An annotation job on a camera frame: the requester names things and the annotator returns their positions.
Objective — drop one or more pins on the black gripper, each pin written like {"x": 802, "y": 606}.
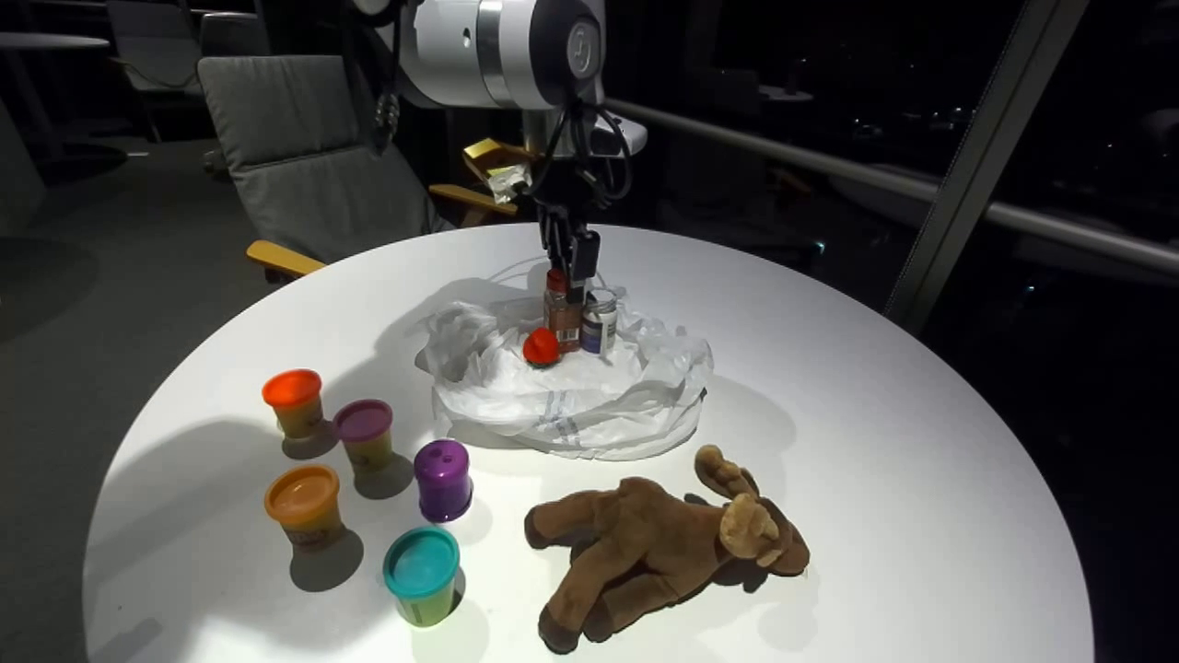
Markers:
{"x": 573, "y": 188}

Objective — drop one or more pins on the purple dough tub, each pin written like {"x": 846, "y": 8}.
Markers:
{"x": 442, "y": 479}

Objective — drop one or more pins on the magenta lid dough tub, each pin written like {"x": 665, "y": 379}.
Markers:
{"x": 366, "y": 434}

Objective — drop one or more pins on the brown plush moose toy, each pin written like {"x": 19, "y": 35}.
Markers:
{"x": 651, "y": 548}

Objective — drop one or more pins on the orange lid dough tub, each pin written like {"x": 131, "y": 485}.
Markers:
{"x": 296, "y": 400}

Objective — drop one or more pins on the teal lid dough tub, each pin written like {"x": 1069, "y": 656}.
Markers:
{"x": 426, "y": 576}

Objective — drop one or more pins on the amber lid dough tub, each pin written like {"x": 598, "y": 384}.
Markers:
{"x": 302, "y": 501}

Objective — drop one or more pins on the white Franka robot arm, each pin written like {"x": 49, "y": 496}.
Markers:
{"x": 490, "y": 51}

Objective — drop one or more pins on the small white bottle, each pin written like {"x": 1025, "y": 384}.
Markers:
{"x": 598, "y": 323}

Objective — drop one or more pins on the small red ball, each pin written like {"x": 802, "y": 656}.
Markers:
{"x": 543, "y": 347}

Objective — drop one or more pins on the wooden chair armrest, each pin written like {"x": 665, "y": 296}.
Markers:
{"x": 474, "y": 199}
{"x": 286, "y": 257}

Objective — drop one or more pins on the clear plastic bag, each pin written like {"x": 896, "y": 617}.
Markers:
{"x": 613, "y": 407}

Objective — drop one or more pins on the grey upholstered chair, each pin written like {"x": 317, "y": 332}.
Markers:
{"x": 308, "y": 148}

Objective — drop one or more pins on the grey background chair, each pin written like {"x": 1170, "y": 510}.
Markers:
{"x": 152, "y": 41}

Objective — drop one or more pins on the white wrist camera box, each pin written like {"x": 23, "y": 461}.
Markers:
{"x": 625, "y": 134}

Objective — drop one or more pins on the horizontal metal window rail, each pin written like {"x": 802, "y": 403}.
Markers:
{"x": 858, "y": 170}

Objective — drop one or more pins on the grey window post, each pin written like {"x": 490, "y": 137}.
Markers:
{"x": 981, "y": 161}

